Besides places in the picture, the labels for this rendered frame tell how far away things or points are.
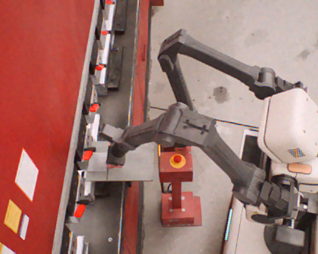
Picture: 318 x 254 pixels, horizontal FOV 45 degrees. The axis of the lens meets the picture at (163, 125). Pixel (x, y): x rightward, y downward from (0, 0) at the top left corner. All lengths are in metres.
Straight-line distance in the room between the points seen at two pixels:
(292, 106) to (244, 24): 2.36
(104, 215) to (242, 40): 2.24
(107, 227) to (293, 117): 0.83
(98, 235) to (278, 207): 0.71
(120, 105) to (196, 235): 1.02
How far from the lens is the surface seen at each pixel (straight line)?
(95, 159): 1.58
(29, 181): 0.94
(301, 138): 1.21
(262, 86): 1.42
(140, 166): 1.53
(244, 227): 2.21
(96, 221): 1.61
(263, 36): 3.47
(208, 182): 2.60
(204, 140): 0.92
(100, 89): 1.88
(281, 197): 1.25
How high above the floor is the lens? 2.36
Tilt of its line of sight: 57 degrees down
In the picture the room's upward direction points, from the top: 4 degrees counter-clockwise
